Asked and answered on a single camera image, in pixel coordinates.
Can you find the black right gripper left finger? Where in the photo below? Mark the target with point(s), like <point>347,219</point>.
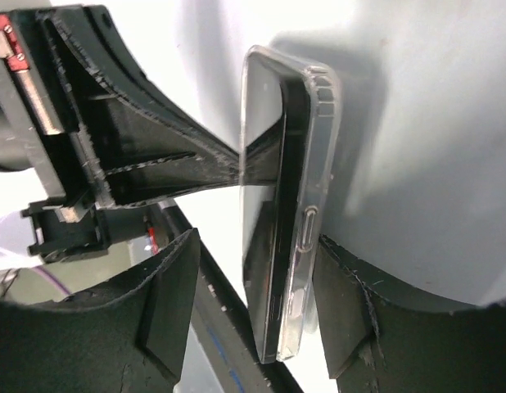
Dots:
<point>127,334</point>

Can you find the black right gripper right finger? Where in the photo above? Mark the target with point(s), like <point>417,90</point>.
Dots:
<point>381,334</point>

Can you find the clear magsafe phone case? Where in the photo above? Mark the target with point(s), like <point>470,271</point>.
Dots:
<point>325,109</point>

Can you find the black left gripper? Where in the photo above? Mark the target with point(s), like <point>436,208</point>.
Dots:
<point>78,109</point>

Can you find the black phone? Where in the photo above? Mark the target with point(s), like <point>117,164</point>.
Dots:
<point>275,136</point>

